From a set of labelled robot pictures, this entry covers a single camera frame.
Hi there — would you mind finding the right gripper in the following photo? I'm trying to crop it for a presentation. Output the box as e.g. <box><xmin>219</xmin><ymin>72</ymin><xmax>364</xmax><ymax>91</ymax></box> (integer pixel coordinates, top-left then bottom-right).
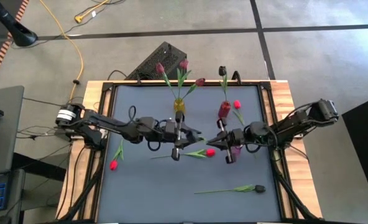
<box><xmin>207</xmin><ymin>119</ymin><xmax>246</xmax><ymax>165</ymax></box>

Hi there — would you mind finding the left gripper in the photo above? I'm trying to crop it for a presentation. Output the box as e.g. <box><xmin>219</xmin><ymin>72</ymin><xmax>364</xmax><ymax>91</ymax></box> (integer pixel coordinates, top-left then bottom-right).
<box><xmin>162</xmin><ymin>111</ymin><xmax>205</xmax><ymax>162</ymax></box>

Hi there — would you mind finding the bright red artificial tulip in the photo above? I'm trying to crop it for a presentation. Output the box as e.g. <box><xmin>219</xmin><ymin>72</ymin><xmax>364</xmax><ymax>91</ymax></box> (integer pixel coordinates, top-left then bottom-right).
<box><xmin>232</xmin><ymin>99</ymin><xmax>246</xmax><ymax>126</ymax></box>
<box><xmin>109</xmin><ymin>139</ymin><xmax>125</xmax><ymax>171</ymax></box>
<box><xmin>150</xmin><ymin>148</ymin><xmax>216</xmax><ymax>160</ymax></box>

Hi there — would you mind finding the red glass vase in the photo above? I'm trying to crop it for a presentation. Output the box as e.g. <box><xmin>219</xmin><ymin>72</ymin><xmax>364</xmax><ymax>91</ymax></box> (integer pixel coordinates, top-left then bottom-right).
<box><xmin>218</xmin><ymin>100</ymin><xmax>232</xmax><ymax>119</ymax></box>

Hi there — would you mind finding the yellow glass vase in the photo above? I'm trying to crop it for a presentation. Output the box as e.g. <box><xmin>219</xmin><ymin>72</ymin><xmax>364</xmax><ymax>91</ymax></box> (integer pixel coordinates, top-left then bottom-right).
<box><xmin>173</xmin><ymin>98</ymin><xmax>186</xmax><ymax>114</ymax></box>

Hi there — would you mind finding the grey-blue table mat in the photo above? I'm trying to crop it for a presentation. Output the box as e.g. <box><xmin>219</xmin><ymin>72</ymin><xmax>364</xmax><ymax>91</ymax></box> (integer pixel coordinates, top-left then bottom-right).
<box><xmin>97</xmin><ymin>84</ymin><xmax>283</xmax><ymax>223</ymax></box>

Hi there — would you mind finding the black perforated computer tower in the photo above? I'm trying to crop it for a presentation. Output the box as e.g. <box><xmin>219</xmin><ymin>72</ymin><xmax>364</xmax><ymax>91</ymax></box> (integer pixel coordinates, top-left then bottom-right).
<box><xmin>125</xmin><ymin>41</ymin><xmax>188</xmax><ymax>82</ymax></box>

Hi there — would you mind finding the black box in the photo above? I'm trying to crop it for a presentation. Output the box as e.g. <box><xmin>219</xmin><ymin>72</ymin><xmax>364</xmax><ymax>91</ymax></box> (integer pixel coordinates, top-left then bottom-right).
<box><xmin>341</xmin><ymin>93</ymin><xmax>368</xmax><ymax>190</ymax></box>

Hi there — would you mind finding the grey side desk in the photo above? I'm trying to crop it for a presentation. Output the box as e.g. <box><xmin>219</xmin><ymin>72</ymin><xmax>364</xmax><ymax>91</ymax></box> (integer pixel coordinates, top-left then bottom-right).
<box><xmin>0</xmin><ymin>85</ymin><xmax>25</xmax><ymax>177</ymax></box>

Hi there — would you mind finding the black stand base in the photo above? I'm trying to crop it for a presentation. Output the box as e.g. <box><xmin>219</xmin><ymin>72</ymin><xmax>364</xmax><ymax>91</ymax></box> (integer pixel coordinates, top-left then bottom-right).
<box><xmin>0</xmin><ymin>0</ymin><xmax>39</xmax><ymax>47</ymax></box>

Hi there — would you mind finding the black aluminium table frame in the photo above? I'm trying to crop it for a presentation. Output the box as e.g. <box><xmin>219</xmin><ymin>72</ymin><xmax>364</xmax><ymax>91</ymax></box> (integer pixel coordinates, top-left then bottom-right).
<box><xmin>90</xmin><ymin>80</ymin><xmax>286</xmax><ymax>223</ymax></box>

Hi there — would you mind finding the black frame support strut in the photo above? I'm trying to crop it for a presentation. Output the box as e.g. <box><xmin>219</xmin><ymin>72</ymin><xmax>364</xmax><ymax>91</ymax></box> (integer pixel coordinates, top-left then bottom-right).
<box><xmin>58</xmin><ymin>146</ymin><xmax>106</xmax><ymax>222</ymax></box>
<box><xmin>269</xmin><ymin>149</ymin><xmax>320</xmax><ymax>222</ymax></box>

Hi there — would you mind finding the yellow extension cable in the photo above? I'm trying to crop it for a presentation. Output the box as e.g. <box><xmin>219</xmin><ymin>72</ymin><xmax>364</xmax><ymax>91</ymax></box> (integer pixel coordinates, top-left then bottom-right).
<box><xmin>39</xmin><ymin>0</ymin><xmax>85</xmax><ymax>102</ymax></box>

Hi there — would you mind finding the yellow cable with plug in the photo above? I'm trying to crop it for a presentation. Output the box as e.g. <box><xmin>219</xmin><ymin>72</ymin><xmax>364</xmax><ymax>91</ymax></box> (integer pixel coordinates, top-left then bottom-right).
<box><xmin>74</xmin><ymin>0</ymin><xmax>110</xmax><ymax>24</ymax></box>

